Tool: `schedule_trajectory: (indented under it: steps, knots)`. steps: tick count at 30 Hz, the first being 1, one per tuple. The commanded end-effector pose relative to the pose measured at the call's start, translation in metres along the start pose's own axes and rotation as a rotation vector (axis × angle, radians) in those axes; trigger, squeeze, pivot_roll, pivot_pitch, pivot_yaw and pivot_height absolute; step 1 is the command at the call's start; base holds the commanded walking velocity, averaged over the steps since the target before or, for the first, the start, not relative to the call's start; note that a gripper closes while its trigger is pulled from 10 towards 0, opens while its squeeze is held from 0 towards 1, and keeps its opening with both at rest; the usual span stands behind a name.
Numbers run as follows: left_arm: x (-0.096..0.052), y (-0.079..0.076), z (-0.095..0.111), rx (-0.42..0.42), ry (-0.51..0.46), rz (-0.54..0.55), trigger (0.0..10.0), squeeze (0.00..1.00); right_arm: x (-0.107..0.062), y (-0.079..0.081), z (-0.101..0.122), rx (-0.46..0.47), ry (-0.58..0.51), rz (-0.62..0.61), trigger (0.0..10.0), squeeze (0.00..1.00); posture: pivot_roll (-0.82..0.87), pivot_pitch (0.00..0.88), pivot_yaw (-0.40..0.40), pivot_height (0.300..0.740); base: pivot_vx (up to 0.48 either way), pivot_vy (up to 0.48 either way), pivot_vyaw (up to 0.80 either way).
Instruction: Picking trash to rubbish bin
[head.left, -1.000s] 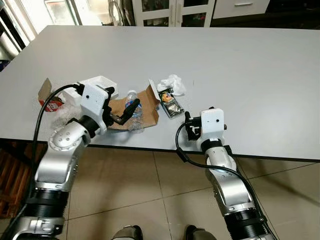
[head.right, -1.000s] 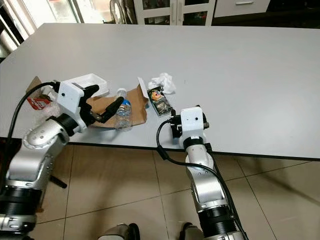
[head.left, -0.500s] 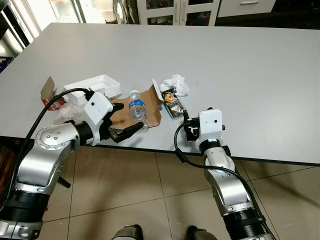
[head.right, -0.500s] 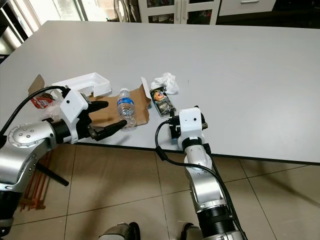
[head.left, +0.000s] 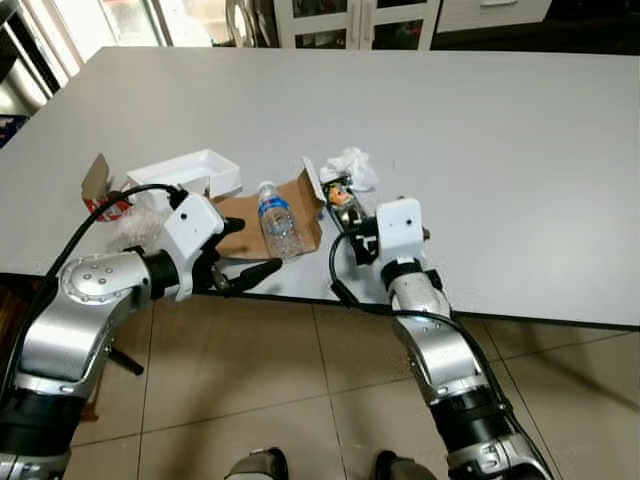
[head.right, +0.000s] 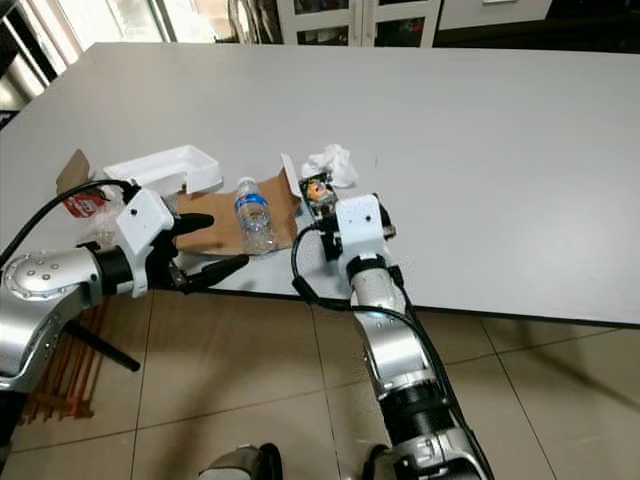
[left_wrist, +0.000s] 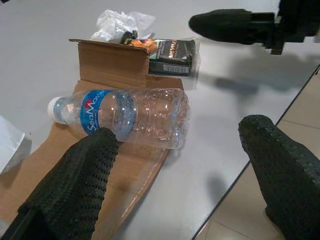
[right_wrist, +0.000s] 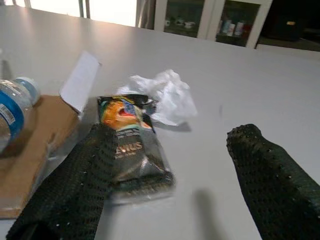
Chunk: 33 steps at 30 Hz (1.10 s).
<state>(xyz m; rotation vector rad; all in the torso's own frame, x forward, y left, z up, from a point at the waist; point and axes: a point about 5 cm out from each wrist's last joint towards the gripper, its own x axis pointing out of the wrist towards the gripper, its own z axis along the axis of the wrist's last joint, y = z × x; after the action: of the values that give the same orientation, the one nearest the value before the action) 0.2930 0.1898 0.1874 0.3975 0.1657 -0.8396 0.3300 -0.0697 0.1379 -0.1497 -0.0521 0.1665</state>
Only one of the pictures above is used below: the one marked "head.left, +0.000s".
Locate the brown cardboard box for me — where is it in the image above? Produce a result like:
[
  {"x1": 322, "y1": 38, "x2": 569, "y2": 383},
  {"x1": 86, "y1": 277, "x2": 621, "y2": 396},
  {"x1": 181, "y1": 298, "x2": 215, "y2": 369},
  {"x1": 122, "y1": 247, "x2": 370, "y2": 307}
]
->
[{"x1": 212, "y1": 157, "x2": 327, "y2": 257}]

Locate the colourful snack wrapper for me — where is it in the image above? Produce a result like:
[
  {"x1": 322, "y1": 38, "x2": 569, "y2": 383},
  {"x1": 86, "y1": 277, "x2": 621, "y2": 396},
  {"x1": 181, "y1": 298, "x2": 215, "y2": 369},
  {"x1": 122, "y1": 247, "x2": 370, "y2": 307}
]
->
[{"x1": 324, "y1": 177, "x2": 365, "y2": 213}]

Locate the clear plastic water bottle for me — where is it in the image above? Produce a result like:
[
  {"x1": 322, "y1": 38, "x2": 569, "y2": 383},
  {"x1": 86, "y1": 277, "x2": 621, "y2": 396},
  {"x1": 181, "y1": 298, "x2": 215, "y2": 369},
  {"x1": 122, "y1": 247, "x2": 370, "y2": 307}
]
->
[{"x1": 256, "y1": 181, "x2": 307, "y2": 263}]

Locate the crumpled white tissue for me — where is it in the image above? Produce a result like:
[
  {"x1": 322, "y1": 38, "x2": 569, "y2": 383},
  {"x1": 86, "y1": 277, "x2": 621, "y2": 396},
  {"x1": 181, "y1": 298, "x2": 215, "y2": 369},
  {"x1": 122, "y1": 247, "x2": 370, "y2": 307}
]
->
[{"x1": 319, "y1": 147, "x2": 380, "y2": 193}]

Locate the white foam tray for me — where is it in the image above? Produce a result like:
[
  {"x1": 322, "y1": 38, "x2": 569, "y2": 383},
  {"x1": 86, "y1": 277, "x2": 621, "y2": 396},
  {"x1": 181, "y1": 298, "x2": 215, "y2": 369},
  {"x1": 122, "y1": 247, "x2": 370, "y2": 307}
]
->
[{"x1": 126, "y1": 149, "x2": 244, "y2": 202}]

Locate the clear plastic bag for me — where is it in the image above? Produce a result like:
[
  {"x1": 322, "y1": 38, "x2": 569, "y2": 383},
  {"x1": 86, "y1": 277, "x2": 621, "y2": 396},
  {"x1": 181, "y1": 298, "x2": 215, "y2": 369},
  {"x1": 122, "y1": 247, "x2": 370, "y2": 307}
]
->
[{"x1": 104, "y1": 200, "x2": 169, "y2": 253}]

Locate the black rod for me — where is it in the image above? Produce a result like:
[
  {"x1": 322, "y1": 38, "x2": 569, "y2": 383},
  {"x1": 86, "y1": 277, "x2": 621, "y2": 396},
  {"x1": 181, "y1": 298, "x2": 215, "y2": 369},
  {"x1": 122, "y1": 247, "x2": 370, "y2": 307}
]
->
[{"x1": 105, "y1": 345, "x2": 145, "y2": 377}]

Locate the red and brown carton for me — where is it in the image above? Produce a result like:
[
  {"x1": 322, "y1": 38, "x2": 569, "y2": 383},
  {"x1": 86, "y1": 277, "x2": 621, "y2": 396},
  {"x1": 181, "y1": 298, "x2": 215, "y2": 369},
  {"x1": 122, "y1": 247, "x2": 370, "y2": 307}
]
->
[{"x1": 81, "y1": 153, "x2": 137, "y2": 222}]

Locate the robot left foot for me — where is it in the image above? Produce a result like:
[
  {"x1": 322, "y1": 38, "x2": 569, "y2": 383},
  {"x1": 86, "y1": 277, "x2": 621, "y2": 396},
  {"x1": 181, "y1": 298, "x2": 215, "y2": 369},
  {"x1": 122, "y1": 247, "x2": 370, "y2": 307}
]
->
[{"x1": 224, "y1": 447, "x2": 291, "y2": 480}]

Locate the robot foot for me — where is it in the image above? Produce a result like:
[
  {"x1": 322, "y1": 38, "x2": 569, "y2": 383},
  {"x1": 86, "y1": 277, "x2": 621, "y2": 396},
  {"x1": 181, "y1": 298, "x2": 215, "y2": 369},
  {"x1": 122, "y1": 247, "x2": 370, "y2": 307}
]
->
[
  {"x1": 372, "y1": 450, "x2": 441, "y2": 480},
  {"x1": 224, "y1": 447, "x2": 291, "y2": 480}
]

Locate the white glass door cabinet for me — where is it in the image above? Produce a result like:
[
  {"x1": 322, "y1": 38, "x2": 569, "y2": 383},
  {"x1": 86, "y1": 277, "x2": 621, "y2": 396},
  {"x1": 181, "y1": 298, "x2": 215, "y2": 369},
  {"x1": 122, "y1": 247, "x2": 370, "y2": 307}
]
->
[{"x1": 272, "y1": 0, "x2": 442, "y2": 52}]

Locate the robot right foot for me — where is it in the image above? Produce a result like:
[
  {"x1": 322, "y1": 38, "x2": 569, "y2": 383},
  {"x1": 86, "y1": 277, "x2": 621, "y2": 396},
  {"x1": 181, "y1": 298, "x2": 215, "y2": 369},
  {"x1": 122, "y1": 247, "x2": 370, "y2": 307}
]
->
[{"x1": 372, "y1": 450, "x2": 441, "y2": 480}]

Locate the white drawer front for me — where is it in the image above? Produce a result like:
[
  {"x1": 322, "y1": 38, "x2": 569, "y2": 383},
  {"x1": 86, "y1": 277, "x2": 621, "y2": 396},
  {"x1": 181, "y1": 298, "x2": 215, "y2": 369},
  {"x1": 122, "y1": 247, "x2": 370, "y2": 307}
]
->
[{"x1": 437, "y1": 0, "x2": 554, "y2": 35}]

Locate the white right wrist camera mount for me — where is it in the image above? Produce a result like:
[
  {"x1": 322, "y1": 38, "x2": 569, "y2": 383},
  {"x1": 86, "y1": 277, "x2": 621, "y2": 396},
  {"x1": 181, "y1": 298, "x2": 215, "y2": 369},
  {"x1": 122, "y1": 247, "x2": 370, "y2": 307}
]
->
[{"x1": 371, "y1": 197, "x2": 427, "y2": 267}]

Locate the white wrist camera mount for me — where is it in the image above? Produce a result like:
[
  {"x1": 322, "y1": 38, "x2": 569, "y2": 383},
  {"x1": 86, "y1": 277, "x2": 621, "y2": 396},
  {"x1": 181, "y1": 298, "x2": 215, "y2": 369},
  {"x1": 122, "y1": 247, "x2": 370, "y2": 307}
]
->
[
  {"x1": 160, "y1": 192, "x2": 227, "y2": 301},
  {"x1": 371, "y1": 197, "x2": 427, "y2": 267}
]

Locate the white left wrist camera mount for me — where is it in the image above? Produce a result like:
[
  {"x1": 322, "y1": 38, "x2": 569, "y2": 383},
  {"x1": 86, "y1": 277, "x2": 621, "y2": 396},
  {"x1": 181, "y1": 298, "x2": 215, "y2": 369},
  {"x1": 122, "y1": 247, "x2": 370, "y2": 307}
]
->
[{"x1": 160, "y1": 192, "x2": 227, "y2": 301}]

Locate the white window frame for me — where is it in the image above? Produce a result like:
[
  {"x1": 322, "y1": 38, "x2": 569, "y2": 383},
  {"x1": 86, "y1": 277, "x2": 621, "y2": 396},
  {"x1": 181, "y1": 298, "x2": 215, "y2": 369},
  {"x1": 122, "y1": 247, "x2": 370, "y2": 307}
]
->
[{"x1": 15, "y1": 0, "x2": 241, "y2": 89}]

